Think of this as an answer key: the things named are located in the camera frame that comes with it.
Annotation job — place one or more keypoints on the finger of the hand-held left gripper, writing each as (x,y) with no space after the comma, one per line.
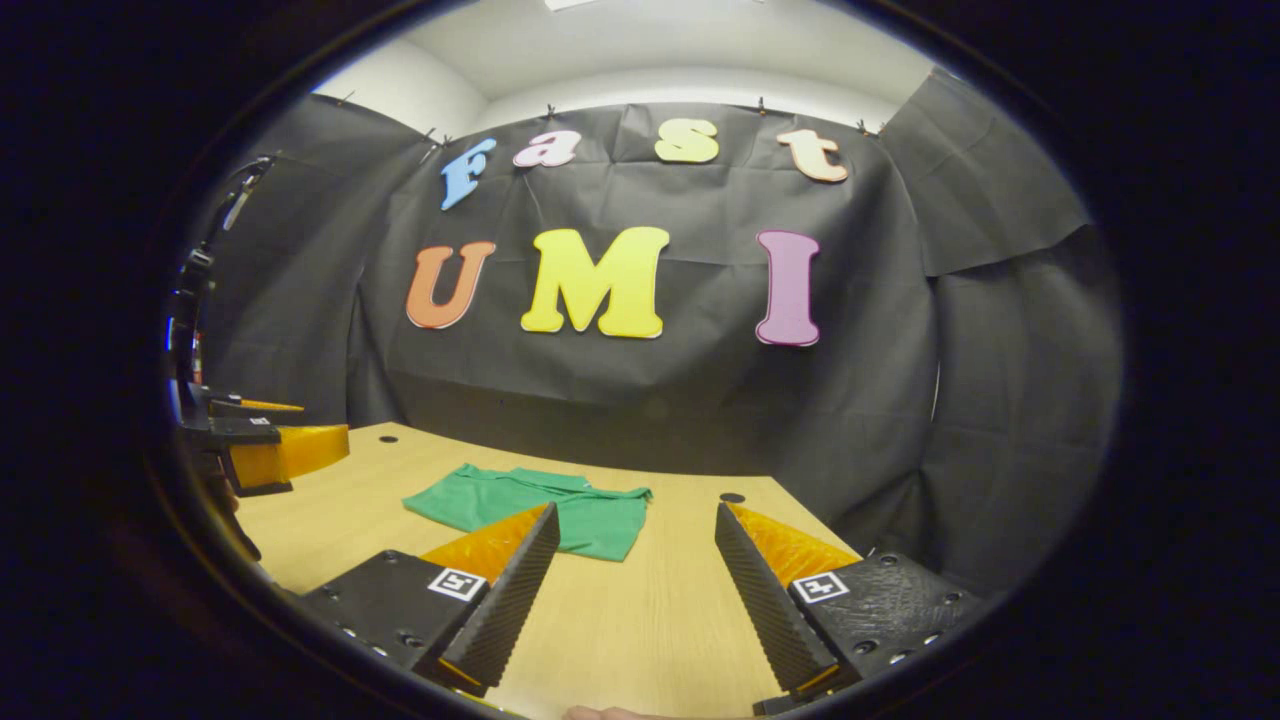
(300,450)
(235,408)

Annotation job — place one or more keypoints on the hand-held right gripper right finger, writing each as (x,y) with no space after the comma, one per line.
(765,610)

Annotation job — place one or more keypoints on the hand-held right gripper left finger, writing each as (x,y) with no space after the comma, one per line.
(505,610)

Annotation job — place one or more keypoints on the green T-shirt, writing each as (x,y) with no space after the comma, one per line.
(590,520)

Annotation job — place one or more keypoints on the black backdrop cloth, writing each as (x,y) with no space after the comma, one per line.
(700,400)

